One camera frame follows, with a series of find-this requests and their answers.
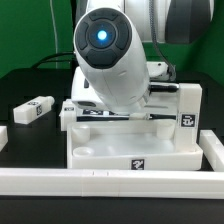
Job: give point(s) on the white desk top tray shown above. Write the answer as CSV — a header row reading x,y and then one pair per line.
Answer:
x,y
132,145

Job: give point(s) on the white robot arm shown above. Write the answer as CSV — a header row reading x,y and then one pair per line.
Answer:
x,y
108,43

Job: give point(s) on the white front fence bar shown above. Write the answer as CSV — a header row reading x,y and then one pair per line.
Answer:
x,y
111,183

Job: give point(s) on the white fence bar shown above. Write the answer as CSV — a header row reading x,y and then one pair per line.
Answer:
x,y
213,149
111,183

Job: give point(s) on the white right fence bar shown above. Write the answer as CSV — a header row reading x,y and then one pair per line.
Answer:
x,y
213,149

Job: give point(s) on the white marker base plate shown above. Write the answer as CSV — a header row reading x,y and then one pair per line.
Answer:
x,y
91,114

